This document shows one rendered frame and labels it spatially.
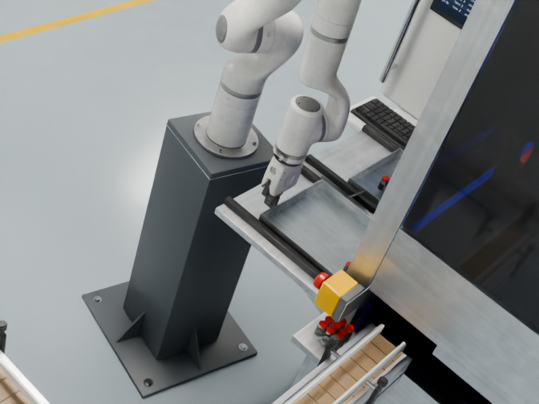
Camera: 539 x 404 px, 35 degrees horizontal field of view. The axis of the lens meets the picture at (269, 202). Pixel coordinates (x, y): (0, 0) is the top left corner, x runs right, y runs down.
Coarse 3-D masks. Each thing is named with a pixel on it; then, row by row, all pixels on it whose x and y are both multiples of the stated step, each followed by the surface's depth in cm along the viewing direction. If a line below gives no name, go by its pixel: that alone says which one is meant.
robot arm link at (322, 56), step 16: (304, 48) 193; (320, 48) 189; (336, 48) 189; (304, 64) 193; (320, 64) 191; (336, 64) 192; (304, 80) 195; (320, 80) 193; (336, 80) 197; (336, 96) 199; (336, 112) 204; (336, 128) 206
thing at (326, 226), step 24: (312, 192) 235; (336, 192) 233; (264, 216) 217; (288, 216) 225; (312, 216) 228; (336, 216) 230; (360, 216) 231; (288, 240) 215; (312, 240) 221; (336, 240) 223; (360, 240) 226; (312, 264) 212; (336, 264) 217
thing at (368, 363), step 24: (336, 336) 182; (360, 336) 193; (336, 360) 182; (360, 360) 189; (384, 360) 185; (408, 360) 192; (312, 384) 175; (336, 384) 182; (360, 384) 179; (384, 384) 177
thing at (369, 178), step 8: (392, 152) 254; (400, 152) 257; (384, 160) 252; (392, 160) 257; (368, 168) 246; (376, 168) 251; (384, 168) 252; (392, 168) 254; (352, 176) 240; (360, 176) 245; (368, 176) 247; (376, 176) 249; (352, 184) 240; (360, 184) 238; (368, 184) 245; (376, 184) 246; (368, 192) 237; (376, 192) 243; (376, 200) 236
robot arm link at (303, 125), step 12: (300, 96) 203; (288, 108) 202; (300, 108) 199; (312, 108) 200; (288, 120) 202; (300, 120) 200; (312, 120) 200; (324, 120) 205; (288, 132) 203; (300, 132) 202; (312, 132) 203; (324, 132) 205; (276, 144) 209; (288, 144) 205; (300, 144) 205; (300, 156) 208
